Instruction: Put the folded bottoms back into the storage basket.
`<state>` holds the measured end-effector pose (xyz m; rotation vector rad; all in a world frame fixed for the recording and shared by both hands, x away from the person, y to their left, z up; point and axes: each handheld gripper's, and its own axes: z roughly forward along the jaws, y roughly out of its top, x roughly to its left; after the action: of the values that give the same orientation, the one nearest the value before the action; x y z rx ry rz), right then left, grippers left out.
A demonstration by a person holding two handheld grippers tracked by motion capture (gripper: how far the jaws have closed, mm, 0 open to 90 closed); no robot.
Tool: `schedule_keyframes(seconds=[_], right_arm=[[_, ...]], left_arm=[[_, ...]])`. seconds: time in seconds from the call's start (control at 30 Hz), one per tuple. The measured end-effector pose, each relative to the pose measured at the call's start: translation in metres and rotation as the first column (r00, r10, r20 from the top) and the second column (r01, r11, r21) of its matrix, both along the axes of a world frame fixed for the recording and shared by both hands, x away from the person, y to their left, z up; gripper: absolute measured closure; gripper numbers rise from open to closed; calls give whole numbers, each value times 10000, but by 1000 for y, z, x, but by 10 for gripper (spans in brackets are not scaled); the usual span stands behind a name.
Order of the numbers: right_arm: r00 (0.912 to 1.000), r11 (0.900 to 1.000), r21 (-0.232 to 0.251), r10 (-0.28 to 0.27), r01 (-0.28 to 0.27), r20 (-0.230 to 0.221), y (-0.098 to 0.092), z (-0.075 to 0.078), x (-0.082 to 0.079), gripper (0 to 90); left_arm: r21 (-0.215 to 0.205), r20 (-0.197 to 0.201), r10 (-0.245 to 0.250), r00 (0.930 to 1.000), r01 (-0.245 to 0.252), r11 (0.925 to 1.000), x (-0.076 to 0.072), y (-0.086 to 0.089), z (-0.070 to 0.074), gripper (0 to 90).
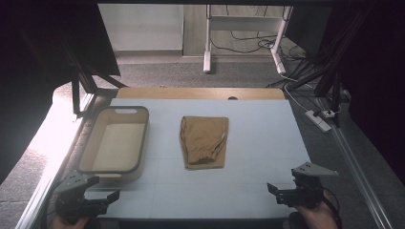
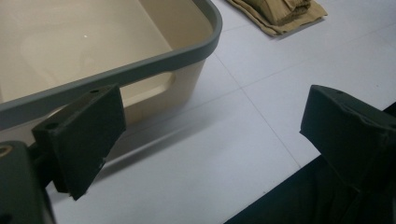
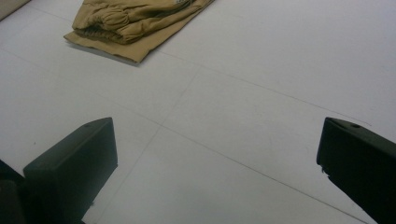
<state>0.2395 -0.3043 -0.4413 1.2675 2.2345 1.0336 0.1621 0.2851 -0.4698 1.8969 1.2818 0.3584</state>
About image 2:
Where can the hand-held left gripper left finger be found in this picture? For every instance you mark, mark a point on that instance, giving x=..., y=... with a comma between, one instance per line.
x=81, y=143

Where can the beige plastic bin grey rim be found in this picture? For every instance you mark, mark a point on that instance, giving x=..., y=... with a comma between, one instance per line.
x=93, y=53

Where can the khaki pants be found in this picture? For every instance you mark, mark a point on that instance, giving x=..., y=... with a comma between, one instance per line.
x=280, y=14

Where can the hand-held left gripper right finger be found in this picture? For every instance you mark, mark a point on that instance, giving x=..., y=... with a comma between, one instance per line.
x=345, y=137

